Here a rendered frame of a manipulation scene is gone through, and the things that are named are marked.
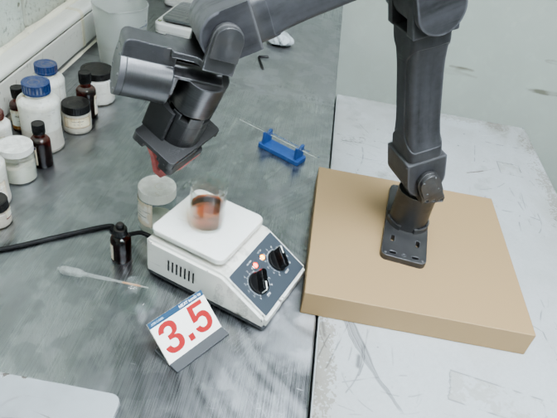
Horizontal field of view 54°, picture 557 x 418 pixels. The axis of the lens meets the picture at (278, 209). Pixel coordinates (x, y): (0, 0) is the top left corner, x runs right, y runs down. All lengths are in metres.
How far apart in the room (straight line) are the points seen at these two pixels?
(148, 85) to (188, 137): 0.10
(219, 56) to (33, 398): 0.43
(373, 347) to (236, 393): 0.20
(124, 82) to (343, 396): 0.46
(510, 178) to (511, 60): 1.10
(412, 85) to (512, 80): 1.62
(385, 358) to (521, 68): 1.72
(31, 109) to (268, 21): 0.55
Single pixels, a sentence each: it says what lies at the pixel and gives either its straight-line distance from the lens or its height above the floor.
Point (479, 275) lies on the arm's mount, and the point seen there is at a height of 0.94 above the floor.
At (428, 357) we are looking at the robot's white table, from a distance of 0.81.
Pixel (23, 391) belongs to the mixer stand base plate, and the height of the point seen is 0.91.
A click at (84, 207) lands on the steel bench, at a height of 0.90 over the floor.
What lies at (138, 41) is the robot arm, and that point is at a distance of 0.61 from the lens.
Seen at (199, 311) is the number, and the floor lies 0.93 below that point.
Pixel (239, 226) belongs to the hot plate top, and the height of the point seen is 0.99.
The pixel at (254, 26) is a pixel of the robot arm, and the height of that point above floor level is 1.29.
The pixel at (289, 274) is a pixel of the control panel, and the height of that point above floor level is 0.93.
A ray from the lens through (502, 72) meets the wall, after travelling 2.33.
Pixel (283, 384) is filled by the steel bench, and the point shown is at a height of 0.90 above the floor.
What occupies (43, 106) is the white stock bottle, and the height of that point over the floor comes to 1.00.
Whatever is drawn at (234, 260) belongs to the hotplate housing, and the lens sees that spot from 0.76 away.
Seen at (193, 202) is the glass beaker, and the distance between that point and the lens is 0.74.
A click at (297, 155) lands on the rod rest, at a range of 1.09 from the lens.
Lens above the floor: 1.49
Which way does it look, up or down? 38 degrees down
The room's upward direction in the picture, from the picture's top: 10 degrees clockwise
